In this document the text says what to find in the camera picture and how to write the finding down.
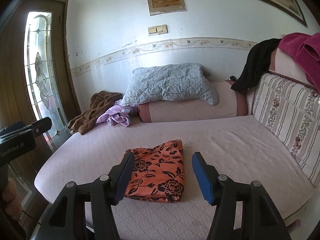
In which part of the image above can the orange black floral garment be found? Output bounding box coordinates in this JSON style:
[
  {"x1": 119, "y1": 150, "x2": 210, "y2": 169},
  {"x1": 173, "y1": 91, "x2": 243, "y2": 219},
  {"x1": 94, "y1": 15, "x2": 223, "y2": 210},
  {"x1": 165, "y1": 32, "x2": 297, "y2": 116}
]
[{"x1": 125, "y1": 140, "x2": 185, "y2": 203}]

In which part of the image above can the left human hand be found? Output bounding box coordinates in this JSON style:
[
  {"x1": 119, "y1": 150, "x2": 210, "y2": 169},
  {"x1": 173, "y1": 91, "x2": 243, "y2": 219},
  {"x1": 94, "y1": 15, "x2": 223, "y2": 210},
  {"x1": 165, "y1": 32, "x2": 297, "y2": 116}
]
[{"x1": 2, "y1": 178, "x2": 22, "y2": 221}]

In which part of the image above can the stained glass door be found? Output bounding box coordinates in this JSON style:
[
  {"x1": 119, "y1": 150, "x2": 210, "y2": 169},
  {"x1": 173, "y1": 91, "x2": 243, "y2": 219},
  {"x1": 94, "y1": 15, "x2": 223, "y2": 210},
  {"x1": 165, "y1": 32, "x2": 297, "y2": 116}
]
[{"x1": 1, "y1": 0, "x2": 80, "y2": 155}]

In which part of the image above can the pink quilted mattress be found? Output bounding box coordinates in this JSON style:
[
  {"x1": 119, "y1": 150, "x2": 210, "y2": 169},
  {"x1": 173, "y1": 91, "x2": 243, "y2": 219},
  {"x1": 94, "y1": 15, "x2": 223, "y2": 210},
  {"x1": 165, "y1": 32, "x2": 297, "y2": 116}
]
[{"x1": 34, "y1": 115, "x2": 315, "y2": 239}]

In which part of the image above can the brown garment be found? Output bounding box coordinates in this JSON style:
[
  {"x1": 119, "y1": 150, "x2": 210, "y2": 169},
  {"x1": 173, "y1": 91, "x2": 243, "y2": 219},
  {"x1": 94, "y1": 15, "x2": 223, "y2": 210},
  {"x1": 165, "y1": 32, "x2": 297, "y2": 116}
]
[{"x1": 67, "y1": 90, "x2": 123, "y2": 135}]

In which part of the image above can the purple floral cloth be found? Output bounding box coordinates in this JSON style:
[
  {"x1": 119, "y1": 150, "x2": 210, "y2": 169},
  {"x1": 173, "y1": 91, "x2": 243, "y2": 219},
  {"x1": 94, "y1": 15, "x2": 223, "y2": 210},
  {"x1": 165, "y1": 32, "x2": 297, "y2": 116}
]
[{"x1": 95, "y1": 99, "x2": 138, "y2": 127}]

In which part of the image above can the striped floral cushion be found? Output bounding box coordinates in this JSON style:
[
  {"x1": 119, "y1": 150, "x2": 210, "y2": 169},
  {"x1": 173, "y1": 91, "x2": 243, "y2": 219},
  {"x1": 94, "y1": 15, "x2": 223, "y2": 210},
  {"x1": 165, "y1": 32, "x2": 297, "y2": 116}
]
[{"x1": 252, "y1": 74, "x2": 319, "y2": 186}]

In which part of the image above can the pink bolster cushion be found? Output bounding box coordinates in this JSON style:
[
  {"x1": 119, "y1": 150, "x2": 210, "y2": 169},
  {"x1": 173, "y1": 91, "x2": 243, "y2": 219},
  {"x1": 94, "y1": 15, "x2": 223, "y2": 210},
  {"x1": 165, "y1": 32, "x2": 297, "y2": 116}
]
[{"x1": 138, "y1": 80, "x2": 248, "y2": 122}]

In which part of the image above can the grey quilted pillow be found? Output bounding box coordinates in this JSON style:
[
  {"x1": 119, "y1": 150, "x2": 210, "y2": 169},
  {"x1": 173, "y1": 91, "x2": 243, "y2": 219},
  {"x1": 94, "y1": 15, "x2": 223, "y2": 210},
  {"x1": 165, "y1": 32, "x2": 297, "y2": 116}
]
[{"x1": 121, "y1": 63, "x2": 219, "y2": 106}]

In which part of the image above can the black garment on headboard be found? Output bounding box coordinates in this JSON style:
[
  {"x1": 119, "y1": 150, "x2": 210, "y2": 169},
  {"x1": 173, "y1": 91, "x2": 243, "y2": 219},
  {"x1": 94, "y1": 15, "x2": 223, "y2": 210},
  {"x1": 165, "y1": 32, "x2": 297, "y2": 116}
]
[{"x1": 231, "y1": 38, "x2": 281, "y2": 92}]

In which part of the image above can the pink padded headboard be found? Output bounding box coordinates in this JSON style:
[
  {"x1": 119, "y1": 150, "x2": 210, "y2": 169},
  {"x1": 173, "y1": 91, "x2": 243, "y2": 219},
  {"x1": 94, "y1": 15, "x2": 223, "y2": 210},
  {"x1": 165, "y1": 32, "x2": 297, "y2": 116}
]
[{"x1": 245, "y1": 47, "x2": 318, "y2": 116}]

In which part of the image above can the magenta towel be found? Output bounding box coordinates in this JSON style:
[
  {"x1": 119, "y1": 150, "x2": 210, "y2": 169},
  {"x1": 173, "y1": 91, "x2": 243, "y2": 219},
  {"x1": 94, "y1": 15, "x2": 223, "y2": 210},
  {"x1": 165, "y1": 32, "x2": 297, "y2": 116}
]
[{"x1": 278, "y1": 33, "x2": 319, "y2": 92}]

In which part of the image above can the beige wall switch plate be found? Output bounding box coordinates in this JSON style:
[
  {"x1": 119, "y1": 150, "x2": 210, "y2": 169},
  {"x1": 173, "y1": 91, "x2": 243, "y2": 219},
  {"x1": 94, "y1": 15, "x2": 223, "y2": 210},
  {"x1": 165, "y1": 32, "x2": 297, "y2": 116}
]
[{"x1": 148, "y1": 24, "x2": 168, "y2": 35}]

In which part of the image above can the small framed wall picture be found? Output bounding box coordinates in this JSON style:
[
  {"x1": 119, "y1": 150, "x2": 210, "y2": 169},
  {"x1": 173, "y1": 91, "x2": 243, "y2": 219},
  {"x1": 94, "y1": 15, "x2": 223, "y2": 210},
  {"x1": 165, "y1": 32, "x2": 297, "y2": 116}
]
[{"x1": 147, "y1": 0, "x2": 187, "y2": 16}]

